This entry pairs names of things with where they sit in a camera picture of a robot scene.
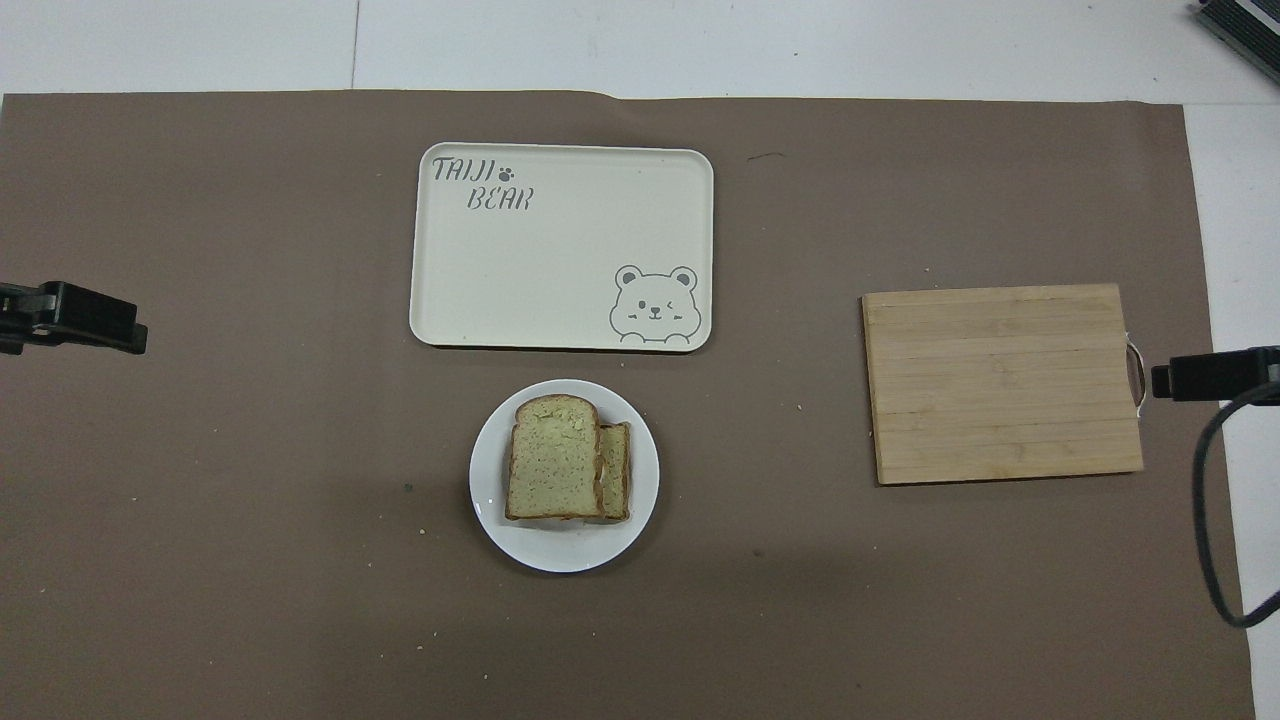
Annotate white round plate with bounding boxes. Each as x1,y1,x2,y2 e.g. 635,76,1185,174
469,379,661,574

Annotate cream rectangular tray bear print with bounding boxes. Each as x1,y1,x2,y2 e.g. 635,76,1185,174
408,142,715,353

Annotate large bread slice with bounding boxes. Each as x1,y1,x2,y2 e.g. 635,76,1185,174
503,394,604,523

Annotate wooden cutting board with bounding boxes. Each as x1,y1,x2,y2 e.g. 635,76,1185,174
861,283,1148,487

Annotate black stand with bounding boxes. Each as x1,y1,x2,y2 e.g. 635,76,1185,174
1189,0,1280,83

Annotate black cable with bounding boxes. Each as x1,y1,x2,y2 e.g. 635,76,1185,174
1193,379,1280,630

